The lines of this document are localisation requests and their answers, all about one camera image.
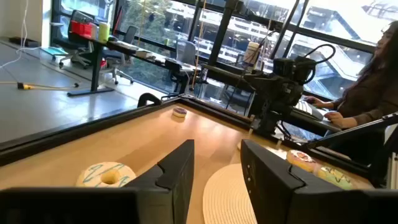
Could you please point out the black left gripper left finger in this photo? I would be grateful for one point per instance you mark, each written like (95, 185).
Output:
(168, 186)

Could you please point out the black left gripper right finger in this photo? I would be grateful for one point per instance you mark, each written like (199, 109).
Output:
(280, 193)

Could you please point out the pink iced donut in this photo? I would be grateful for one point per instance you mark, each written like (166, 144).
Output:
(306, 163)

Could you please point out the green iced donut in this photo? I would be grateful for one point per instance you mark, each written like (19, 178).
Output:
(334, 179)

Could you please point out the small purple donut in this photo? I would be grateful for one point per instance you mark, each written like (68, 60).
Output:
(179, 112)

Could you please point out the white donut blue zigzag icing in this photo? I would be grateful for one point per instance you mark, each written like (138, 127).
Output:
(90, 179)

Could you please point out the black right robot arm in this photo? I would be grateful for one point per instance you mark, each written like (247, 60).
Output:
(270, 121)

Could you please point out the black keyboard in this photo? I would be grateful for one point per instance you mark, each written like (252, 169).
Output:
(311, 110)

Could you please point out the dark keyboard desk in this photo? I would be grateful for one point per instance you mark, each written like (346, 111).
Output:
(308, 124)

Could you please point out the white cylinder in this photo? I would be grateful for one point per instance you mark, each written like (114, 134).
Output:
(251, 53)

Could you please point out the round cream woven placemat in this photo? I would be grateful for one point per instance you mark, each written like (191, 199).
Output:
(227, 196)

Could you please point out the black side desk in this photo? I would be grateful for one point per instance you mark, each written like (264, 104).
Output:
(224, 72)

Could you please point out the black slanted pole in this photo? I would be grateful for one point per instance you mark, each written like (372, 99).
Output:
(222, 31)

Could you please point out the person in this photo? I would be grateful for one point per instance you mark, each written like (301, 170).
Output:
(373, 93)

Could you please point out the grey office chair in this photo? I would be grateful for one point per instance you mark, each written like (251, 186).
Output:
(186, 51)
(130, 32)

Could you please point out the small green cup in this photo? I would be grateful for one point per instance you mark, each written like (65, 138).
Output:
(166, 41)

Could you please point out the white book stack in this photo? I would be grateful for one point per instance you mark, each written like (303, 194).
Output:
(144, 53)

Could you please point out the long black office desk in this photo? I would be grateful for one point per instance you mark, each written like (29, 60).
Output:
(96, 62)

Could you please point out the light green cup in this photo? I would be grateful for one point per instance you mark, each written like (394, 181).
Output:
(104, 32)

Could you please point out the black office chair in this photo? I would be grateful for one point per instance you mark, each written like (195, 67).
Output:
(74, 43)

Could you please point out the teal flat floor item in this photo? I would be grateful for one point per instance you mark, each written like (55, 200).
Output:
(54, 50)

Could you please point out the red box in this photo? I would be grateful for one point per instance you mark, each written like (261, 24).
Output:
(81, 29)

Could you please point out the black flat floor box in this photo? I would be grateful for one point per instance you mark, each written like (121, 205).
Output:
(25, 41)

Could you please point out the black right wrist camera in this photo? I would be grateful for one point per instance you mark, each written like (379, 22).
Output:
(292, 70)

